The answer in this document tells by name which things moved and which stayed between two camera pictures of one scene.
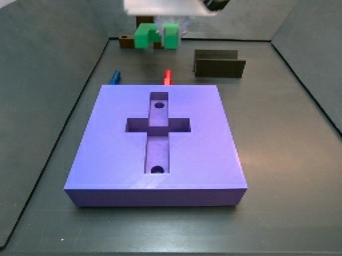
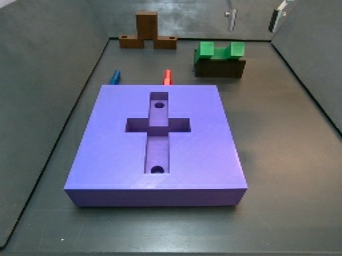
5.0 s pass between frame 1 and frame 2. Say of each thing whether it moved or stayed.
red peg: stayed
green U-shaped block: moved
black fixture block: stayed
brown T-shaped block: stayed
